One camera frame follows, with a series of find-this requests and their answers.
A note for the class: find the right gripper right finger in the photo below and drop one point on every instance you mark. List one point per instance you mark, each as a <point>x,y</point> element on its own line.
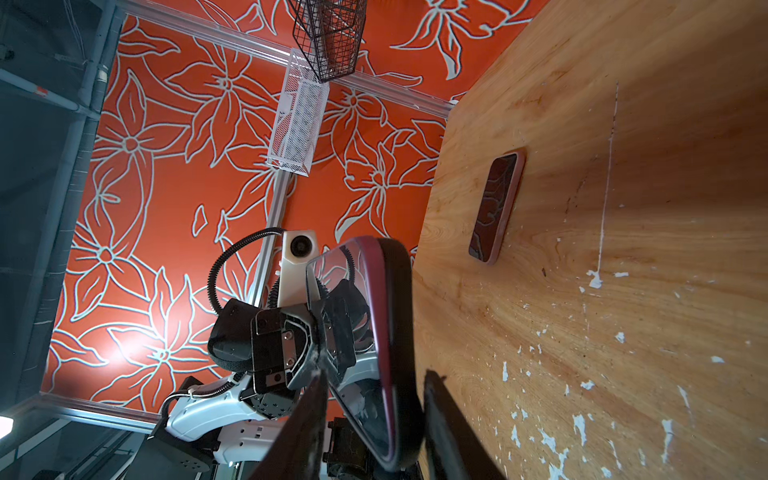
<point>452,448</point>

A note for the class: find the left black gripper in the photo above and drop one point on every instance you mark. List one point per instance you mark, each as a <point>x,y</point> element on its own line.
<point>287,349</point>

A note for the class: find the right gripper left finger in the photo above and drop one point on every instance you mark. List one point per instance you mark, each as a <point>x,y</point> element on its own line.
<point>297,451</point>

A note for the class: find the black smartphone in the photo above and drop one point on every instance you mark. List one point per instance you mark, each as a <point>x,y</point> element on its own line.
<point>346,298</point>
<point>498,197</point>

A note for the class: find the black phone case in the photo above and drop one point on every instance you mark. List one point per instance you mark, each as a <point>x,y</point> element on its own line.
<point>408,417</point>

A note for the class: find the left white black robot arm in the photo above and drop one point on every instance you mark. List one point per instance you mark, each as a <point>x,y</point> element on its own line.
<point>269,410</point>

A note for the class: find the clear plastic bin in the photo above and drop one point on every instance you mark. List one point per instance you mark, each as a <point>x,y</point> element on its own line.
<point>299,116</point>

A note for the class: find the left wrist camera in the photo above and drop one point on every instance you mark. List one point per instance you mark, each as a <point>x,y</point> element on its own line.
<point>299,248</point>

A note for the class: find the black wire basket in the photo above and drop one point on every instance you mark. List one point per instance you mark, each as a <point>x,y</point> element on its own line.
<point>329,35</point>

